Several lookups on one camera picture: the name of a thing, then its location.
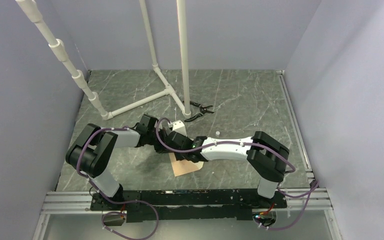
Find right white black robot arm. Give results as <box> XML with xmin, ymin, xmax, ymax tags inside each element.
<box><xmin>158</xmin><ymin>131</ymin><xmax>295</xmax><ymax>199</ymax></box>

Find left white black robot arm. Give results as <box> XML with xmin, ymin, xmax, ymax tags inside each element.
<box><xmin>65</xmin><ymin>114</ymin><xmax>168</xmax><ymax>203</ymax></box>

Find black grey pliers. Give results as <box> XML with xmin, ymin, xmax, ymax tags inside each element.
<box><xmin>184</xmin><ymin>100</ymin><xmax>215</xmax><ymax>123</ymax></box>

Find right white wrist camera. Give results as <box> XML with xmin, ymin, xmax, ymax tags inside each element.
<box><xmin>168</xmin><ymin>120</ymin><xmax>187</xmax><ymax>136</ymax></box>

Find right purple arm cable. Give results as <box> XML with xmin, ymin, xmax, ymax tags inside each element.
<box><xmin>155</xmin><ymin>118</ymin><xmax>320</xmax><ymax>232</ymax></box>

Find aluminium table frame rail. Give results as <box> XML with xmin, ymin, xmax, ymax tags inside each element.
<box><xmin>33</xmin><ymin>70</ymin><xmax>343</xmax><ymax>240</ymax></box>

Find white PVC pipe frame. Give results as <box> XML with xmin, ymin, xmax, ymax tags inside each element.
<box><xmin>16</xmin><ymin>0</ymin><xmax>192</xmax><ymax>121</ymax></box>

